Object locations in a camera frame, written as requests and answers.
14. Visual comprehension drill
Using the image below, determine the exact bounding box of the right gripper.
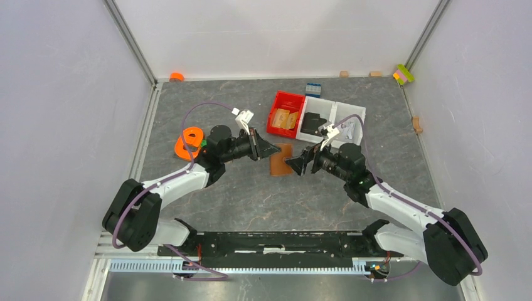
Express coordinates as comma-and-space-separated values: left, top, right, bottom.
285, 137, 350, 182

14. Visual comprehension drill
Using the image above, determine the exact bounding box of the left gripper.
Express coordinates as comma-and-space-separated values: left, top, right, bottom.
221, 127, 281, 163

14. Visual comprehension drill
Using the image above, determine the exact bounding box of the brown leather card holder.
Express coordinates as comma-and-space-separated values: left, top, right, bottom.
269, 143, 293, 176

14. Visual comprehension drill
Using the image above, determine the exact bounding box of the red plastic bin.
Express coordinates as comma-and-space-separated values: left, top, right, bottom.
267, 90, 306, 139

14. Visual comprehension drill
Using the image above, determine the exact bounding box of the white divided plastic bin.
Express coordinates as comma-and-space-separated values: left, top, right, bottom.
296, 96, 366, 148

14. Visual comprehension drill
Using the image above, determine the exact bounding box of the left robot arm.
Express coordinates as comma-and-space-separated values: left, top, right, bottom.
102, 125, 281, 256

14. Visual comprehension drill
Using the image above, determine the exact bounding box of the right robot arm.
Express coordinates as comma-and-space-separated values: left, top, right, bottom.
285, 143, 488, 286

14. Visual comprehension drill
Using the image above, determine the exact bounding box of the gold card in red bin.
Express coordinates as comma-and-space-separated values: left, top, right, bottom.
271, 108, 290, 129

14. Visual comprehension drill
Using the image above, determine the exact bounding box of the black wallet in bin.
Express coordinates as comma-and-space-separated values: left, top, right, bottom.
300, 112, 327, 137

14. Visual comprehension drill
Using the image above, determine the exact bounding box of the orange letter e toy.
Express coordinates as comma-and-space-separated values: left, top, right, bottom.
174, 127, 205, 161

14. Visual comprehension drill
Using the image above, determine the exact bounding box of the blue toy brick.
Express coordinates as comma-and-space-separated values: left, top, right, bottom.
305, 83, 322, 98

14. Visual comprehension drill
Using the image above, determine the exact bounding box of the orange tape roll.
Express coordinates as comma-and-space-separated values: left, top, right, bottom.
169, 72, 184, 82

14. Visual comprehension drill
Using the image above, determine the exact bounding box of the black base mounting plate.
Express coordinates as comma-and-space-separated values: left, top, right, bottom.
177, 231, 403, 268

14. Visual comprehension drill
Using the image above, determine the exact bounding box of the wooden arch block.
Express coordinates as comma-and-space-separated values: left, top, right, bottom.
412, 116, 423, 135

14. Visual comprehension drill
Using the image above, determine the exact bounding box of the multicolour toy brick stack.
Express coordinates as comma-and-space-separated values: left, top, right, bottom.
392, 64, 415, 86

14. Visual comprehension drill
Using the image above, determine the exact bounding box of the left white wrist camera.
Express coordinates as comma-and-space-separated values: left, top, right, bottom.
231, 107, 254, 135

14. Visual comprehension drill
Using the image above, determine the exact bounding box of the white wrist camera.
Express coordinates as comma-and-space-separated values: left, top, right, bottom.
231, 107, 254, 135
318, 122, 340, 151

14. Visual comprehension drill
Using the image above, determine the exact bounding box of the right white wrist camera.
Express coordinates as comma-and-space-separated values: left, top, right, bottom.
318, 122, 340, 151

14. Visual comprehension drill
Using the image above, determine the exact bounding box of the aluminium frame rail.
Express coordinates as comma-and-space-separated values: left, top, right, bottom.
82, 231, 464, 300

